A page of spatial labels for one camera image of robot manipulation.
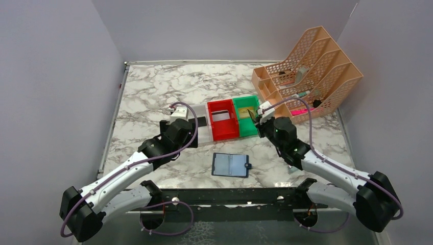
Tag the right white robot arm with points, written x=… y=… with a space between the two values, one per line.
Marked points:
x=369 y=197

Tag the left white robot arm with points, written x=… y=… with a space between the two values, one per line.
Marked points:
x=85 y=210

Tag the gold card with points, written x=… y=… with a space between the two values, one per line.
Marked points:
x=252 y=115
x=243 y=112

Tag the black front rail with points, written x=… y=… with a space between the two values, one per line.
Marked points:
x=227 y=205

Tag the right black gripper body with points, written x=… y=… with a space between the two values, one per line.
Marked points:
x=258 y=122

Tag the red plastic bin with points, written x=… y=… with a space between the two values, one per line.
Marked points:
x=227 y=129

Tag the peach desk organizer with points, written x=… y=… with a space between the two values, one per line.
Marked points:
x=331 y=77

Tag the white plastic bin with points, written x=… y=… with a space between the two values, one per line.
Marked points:
x=204 y=134

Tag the green capped marker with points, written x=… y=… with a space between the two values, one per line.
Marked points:
x=300 y=94

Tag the grey eraser block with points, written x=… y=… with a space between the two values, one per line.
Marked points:
x=301 y=72

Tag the navy blue card holder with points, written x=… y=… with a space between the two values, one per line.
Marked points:
x=230 y=165

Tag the white grey card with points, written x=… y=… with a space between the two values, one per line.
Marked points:
x=221 y=115

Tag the black binder clip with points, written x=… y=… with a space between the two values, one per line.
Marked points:
x=316 y=103

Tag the green plastic bin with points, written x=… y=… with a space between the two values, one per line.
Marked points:
x=246 y=125

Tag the black card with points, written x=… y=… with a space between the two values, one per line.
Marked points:
x=202 y=121

